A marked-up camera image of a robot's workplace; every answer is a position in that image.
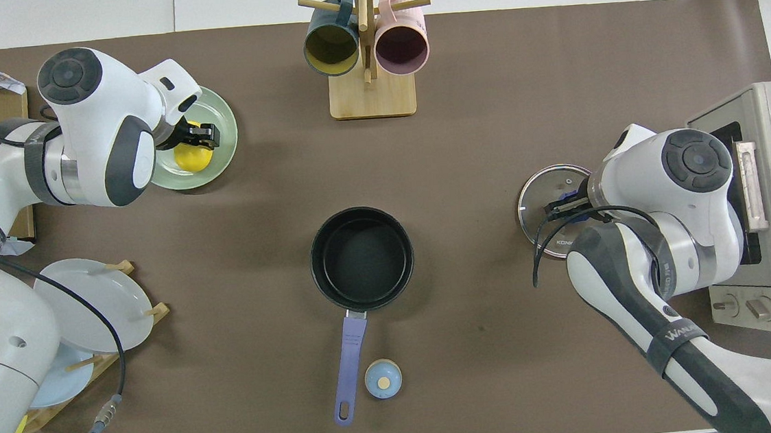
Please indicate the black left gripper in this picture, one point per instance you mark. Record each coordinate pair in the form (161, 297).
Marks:
(173, 135)

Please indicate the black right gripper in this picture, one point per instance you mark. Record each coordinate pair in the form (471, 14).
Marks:
(583, 211)

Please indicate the yellow lemon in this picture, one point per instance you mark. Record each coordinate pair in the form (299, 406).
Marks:
(194, 160)

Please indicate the glass lid purple knob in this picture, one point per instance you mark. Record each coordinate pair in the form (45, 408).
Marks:
(538, 194)

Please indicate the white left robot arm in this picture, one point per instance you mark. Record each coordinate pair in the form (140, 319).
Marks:
(96, 122)

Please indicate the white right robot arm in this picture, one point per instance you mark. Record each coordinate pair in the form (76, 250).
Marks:
(672, 187)

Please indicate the pale green plate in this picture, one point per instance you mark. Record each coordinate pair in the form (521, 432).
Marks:
(223, 119)

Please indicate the grey plate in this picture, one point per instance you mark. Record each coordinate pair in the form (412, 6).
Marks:
(124, 306)

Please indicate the wooden plate rack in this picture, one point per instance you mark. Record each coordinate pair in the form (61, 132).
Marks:
(104, 362)

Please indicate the light blue plate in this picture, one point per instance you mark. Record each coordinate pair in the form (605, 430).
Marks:
(68, 382)

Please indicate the yellow plate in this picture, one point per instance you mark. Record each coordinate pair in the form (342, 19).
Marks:
(17, 431)

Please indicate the brown table mat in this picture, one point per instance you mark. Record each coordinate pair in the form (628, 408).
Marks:
(489, 132)

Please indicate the dark blue mug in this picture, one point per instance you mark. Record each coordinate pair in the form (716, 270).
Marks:
(331, 49)

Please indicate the wooden mug tree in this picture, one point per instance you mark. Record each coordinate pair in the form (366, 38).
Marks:
(373, 97)

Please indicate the white cloth piece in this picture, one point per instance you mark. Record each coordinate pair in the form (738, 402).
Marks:
(16, 245)

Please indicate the pink mug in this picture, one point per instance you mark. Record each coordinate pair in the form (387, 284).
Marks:
(402, 46)

